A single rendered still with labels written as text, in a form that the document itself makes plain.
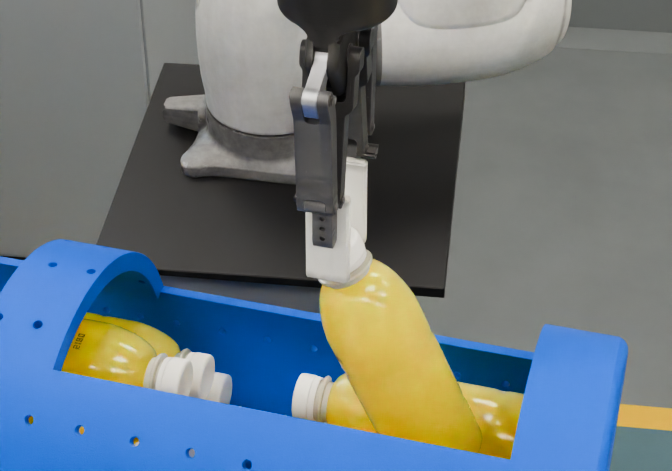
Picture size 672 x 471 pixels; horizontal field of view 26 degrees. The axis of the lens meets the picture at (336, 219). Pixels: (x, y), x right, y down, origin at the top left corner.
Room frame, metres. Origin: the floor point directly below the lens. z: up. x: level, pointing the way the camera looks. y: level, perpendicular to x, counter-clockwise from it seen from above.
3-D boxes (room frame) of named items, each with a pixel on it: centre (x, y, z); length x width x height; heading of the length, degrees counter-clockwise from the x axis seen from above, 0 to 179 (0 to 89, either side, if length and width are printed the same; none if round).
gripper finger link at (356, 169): (0.83, -0.01, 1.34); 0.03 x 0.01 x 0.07; 75
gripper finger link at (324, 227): (0.77, 0.01, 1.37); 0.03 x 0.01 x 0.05; 165
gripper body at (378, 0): (0.81, 0.00, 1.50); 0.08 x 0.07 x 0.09; 165
